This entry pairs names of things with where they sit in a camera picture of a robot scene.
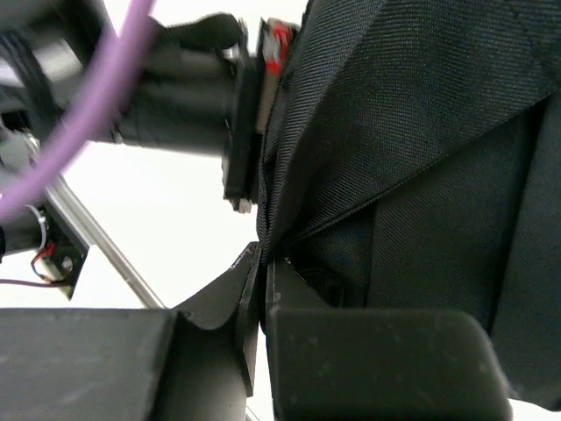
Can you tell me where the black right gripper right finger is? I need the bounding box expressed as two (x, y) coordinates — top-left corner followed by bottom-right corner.
(266, 259), (512, 420)

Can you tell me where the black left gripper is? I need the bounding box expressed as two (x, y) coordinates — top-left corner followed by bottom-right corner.
(1, 1), (299, 213)

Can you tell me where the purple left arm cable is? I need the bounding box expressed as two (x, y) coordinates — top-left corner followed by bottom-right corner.
(0, 0), (159, 223)

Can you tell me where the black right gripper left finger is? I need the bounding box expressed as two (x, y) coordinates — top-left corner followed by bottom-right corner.
(1, 243), (261, 420)

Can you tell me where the aluminium table rail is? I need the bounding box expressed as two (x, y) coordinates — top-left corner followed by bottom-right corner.
(46, 176), (165, 308)

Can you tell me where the black pleated skirt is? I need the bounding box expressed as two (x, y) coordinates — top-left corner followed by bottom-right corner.
(257, 1), (560, 415)

